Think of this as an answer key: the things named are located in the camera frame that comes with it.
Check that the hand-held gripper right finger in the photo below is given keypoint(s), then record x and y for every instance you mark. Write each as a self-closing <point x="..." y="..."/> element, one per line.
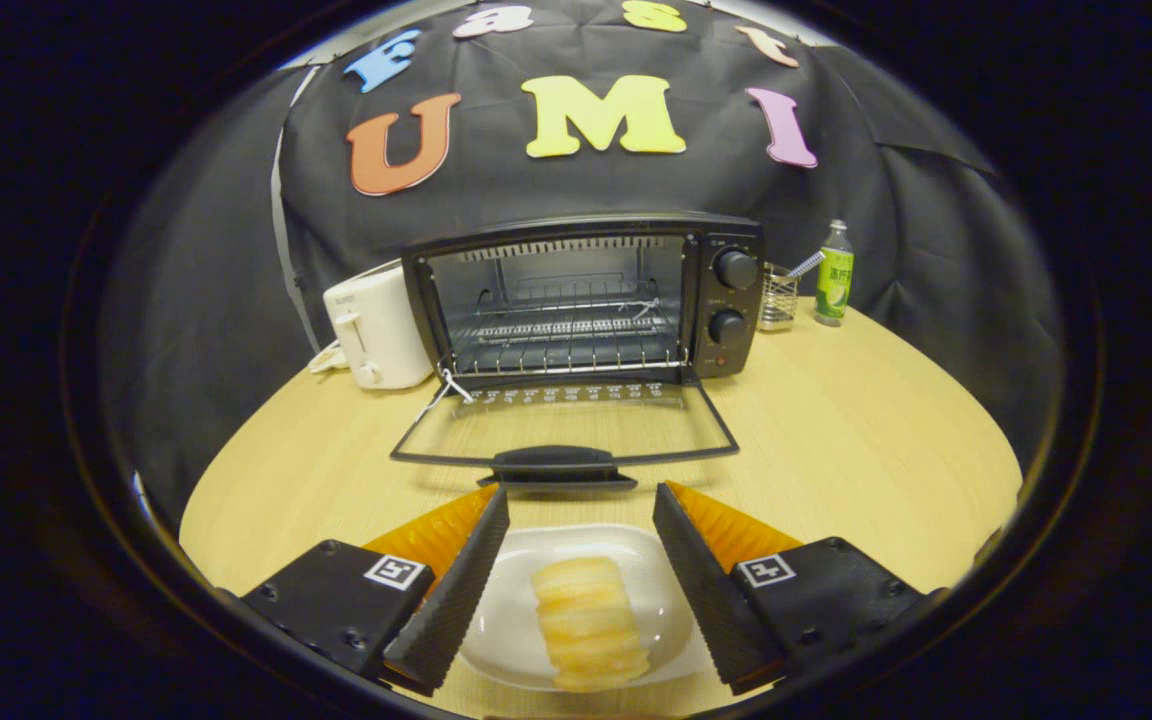
<point x="706" y="590"/>

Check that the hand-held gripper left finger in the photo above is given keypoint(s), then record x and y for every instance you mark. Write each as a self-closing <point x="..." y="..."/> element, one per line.
<point x="456" y="590"/>

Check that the white oval dish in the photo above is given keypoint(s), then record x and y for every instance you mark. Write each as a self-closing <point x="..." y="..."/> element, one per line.
<point x="516" y="625"/>

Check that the ridged yellow bread roll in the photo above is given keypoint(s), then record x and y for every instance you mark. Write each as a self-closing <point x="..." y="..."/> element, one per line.
<point x="586" y="620"/>

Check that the black toaster oven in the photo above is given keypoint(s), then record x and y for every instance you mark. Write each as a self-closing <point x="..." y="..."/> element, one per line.
<point x="736" y="300"/>

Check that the white slot toaster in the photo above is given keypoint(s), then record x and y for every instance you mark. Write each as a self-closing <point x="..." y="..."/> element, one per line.
<point x="386" y="320"/>

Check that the green label drink bottle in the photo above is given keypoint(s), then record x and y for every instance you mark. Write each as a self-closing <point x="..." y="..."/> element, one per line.
<point x="834" y="285"/>

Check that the blue white striped straw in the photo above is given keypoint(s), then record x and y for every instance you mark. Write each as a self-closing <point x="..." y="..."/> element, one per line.
<point x="806" y="264"/>

